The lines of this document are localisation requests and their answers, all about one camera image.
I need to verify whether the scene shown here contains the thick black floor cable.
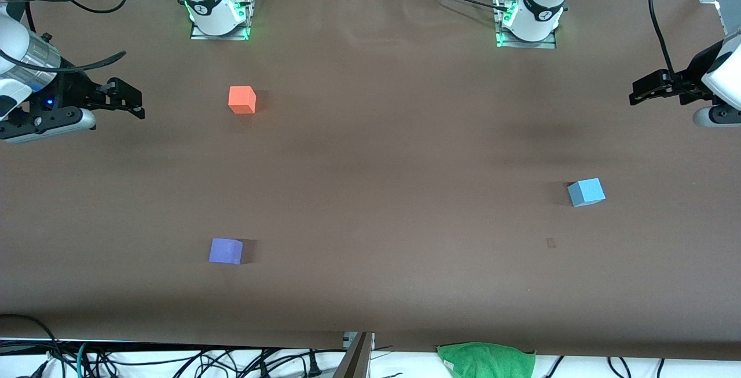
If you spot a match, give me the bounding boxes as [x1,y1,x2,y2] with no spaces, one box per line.
[0,313,61,378]

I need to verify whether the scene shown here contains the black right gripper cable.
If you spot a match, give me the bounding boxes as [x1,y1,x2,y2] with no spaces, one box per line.
[0,51,127,74]

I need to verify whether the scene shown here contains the green cloth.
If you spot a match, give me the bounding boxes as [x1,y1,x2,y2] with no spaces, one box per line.
[436,342,537,378]

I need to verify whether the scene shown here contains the grey metal bar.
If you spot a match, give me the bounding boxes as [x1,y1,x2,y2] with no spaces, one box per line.
[333,332,376,378]

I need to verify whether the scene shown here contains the purple foam block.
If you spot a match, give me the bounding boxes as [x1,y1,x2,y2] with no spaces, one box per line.
[208,238,244,265]

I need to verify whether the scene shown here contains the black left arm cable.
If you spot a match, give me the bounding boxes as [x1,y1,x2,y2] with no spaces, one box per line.
[648,0,679,78]

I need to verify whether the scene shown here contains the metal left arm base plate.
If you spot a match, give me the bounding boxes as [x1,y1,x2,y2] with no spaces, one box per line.
[494,0,557,49]

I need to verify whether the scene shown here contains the tangled black floor cables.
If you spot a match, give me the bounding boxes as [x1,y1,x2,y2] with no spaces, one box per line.
[87,346,348,378]

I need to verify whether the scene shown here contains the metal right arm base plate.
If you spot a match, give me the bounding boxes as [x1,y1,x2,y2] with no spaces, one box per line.
[190,0,256,41]

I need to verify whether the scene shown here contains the light blue foam block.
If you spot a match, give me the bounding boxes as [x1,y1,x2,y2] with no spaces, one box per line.
[567,178,606,208]

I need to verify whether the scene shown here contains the orange foam block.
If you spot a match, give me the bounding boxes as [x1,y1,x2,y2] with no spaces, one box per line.
[228,86,257,115]

